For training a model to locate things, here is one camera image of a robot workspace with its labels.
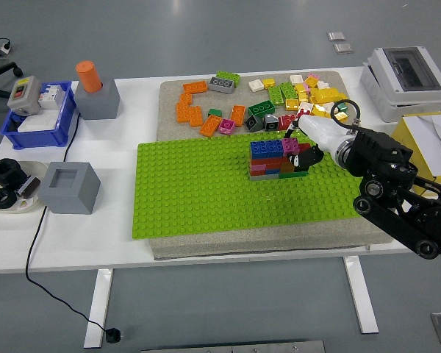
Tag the orange cylinder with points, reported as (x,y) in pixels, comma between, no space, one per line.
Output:
(89,77)

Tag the long green toy brick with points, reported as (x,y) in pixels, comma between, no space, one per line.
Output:
(228,76)
(260,108)

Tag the white dish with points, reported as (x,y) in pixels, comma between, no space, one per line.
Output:
(36,170)

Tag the yellow box with white top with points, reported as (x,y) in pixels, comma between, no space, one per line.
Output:
(422,136)

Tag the small brown metal component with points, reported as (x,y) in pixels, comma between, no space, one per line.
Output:
(28,187)

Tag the grey push-button switch box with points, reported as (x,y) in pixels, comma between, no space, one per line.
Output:
(24,93)

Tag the small green toy brick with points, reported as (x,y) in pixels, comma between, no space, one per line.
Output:
(341,107)
(214,112)

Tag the black office chair base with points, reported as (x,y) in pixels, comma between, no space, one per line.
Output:
(0,70)

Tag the blue plastic bin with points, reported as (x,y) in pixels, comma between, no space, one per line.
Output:
(36,139)

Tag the grey cube holder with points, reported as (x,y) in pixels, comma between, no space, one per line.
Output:
(97,104)
(68,196)

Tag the small flat blue brick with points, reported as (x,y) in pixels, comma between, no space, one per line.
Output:
(272,171)

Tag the white wall switch plate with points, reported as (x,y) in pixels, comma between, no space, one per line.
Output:
(38,123)

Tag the flat red toy brick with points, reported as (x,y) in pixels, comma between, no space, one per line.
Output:
(264,162)

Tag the large black nut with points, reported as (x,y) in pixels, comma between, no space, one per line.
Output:
(5,173)

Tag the blue toy brick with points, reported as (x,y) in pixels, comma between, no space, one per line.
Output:
(259,149)
(275,148)

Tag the black sloped toy brick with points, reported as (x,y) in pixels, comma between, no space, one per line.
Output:
(271,123)
(253,122)

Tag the long yellow toy brick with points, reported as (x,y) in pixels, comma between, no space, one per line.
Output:
(327,95)

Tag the black plug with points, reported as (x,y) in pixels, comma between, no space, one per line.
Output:
(112,335)

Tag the flat pink toy brick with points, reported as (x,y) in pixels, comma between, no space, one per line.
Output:
(257,168)

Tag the magenta toy brick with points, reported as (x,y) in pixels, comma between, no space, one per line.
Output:
(226,127)
(290,145)

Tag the small metal floor plate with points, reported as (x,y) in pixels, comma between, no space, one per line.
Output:
(336,35)
(342,48)

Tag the plain white enclosure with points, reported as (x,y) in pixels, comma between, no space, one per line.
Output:
(371,88)

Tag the white toy brick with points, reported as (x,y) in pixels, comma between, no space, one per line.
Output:
(305,106)
(296,78)
(256,85)
(323,84)
(327,106)

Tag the flat grey toy brick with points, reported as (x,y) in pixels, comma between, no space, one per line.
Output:
(264,177)

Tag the small orange toy brick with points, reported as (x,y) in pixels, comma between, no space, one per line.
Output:
(286,168)

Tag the white table leg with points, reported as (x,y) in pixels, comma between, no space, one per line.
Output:
(99,305)
(362,294)

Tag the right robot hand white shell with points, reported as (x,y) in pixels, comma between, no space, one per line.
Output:
(323,134)

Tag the grey foam mat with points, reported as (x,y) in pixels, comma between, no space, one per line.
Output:
(279,243)

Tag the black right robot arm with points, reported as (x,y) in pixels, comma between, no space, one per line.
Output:
(378,150)

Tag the flat green toy brick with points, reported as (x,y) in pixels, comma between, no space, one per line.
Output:
(292,175)

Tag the green studded baseplate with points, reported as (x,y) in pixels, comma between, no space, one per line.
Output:
(191,191)

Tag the lime green toy brick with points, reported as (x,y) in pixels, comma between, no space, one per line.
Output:
(287,89)
(275,95)

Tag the long metal base plate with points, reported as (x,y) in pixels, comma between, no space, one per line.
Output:
(231,346)

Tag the white circuit breaker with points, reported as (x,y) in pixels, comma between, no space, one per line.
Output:
(52,96)

